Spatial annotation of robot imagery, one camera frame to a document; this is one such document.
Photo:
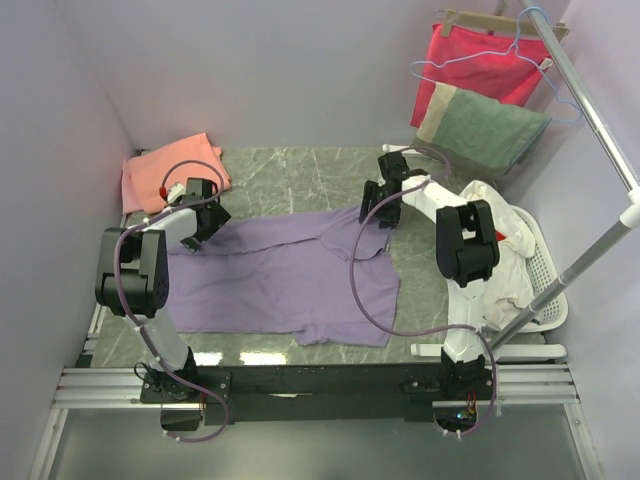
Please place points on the white laundry basket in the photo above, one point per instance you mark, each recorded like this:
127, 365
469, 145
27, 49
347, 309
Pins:
542, 272

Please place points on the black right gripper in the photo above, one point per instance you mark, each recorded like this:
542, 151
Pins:
370, 195

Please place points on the silver clothes rack pole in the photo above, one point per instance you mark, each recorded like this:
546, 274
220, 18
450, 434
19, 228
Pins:
575, 193

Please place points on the green and beige towel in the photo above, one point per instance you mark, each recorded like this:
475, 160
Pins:
479, 133

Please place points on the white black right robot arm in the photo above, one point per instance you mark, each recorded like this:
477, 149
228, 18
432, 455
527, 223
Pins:
466, 246

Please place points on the white t shirt with print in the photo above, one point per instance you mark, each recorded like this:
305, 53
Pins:
509, 289

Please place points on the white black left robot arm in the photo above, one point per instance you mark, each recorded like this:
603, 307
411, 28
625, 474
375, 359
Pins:
132, 277

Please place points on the wooden clip hanger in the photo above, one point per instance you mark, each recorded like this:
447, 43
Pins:
479, 21

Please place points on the red towel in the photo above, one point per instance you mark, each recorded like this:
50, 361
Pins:
480, 65

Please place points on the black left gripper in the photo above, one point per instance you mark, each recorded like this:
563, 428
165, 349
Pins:
218, 219

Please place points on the black base beam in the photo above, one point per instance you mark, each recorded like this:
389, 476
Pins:
407, 391

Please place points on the purple t shirt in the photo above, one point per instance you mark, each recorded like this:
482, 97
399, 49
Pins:
319, 276

